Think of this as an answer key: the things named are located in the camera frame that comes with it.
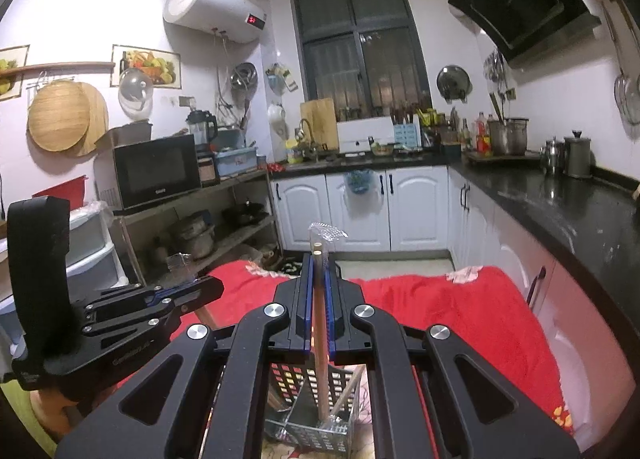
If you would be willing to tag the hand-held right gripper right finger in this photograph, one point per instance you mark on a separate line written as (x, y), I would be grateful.
(328, 299)

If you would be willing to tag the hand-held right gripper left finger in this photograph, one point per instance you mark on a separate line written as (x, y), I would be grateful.
(311, 299)

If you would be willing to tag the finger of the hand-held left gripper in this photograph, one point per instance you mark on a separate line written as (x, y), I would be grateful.
(167, 295)
(150, 319)

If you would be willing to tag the wooden chopsticks pair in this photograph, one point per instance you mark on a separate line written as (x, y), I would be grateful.
(347, 389)
(320, 374)

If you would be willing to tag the grey perforated utensil basket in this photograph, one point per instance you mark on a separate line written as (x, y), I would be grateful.
(300, 434)

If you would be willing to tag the person's left forearm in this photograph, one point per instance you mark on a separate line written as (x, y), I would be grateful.
(55, 406)

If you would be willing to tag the hanging steel utensils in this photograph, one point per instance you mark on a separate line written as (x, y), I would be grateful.
(494, 66)

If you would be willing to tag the plastic drawer cabinet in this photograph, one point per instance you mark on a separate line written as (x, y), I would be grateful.
(95, 249)

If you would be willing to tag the stacked steel pots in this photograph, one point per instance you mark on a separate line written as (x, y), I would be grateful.
(192, 236)

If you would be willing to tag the red plastic basin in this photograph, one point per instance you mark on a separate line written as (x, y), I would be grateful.
(60, 191)

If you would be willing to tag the black wok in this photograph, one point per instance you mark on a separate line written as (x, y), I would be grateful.
(245, 213)

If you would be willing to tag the red floral tablecloth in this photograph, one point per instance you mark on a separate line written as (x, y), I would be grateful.
(450, 319)

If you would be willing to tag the black microwave oven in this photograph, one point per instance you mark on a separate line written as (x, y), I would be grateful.
(155, 171)

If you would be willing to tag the white kitchen cabinets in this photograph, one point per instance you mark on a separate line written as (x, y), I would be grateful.
(415, 204)

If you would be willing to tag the round bamboo board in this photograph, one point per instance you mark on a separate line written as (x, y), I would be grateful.
(57, 119)
(100, 119)

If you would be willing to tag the pale blue storage box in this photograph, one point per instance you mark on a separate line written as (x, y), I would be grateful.
(235, 163)

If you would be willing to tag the bowl of vegetables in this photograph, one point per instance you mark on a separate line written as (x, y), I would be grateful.
(382, 149)

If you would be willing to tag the person's green clothing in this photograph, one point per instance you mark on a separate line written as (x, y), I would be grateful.
(22, 419)

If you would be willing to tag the steel faucet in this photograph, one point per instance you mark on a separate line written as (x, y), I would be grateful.
(306, 131)

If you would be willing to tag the white countertop appliance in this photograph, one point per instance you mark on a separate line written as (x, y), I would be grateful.
(365, 134)

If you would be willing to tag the wooden cutting board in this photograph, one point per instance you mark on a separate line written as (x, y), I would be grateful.
(320, 124)

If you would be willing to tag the blue cutlery holder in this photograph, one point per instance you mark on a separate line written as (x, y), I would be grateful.
(407, 135)

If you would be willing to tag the white hanging jug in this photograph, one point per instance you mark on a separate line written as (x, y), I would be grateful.
(277, 119)

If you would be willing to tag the glass pot lid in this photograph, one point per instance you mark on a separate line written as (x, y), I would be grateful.
(136, 89)

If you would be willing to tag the wooden board under stockpot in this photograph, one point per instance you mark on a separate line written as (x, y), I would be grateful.
(500, 157)

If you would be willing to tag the red sauce bottle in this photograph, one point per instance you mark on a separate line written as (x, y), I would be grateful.
(481, 136)

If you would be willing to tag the hanging steel bowl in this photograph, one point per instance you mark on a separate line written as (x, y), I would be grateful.
(244, 75)

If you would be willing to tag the steel stockpot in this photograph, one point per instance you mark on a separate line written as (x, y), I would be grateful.
(507, 136)

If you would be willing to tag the dark metal pot lid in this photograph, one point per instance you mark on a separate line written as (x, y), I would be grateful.
(454, 83)

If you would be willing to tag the dark framed window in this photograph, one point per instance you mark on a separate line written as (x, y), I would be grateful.
(350, 39)

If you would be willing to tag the black kitchen countertop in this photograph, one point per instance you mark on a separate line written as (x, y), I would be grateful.
(575, 209)

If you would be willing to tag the small steel kettle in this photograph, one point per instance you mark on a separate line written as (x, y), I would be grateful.
(552, 156)

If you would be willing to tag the steel canister with lid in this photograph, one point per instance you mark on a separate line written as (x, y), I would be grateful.
(577, 156)

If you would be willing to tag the white water heater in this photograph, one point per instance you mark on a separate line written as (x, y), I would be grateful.
(210, 4)

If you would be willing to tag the hanging mesh strainer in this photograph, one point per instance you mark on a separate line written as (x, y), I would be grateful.
(627, 99)

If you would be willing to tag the fruit wall poster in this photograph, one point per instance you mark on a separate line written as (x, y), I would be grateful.
(147, 66)
(10, 71)

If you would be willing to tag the wooden wall rail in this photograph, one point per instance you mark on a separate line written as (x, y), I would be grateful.
(60, 66)

